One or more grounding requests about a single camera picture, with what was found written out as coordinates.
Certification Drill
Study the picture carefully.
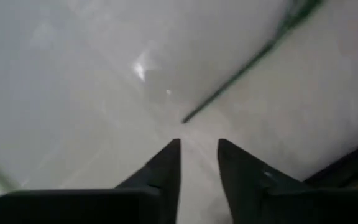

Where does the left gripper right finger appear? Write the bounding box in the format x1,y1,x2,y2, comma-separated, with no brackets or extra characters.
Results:
217,138,358,224

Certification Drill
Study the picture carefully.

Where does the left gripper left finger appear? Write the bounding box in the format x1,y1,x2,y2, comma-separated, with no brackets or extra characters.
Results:
0,138,182,224

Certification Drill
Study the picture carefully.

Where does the white artificial flower bunch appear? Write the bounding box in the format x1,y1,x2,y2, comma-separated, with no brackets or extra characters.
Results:
181,0,324,124

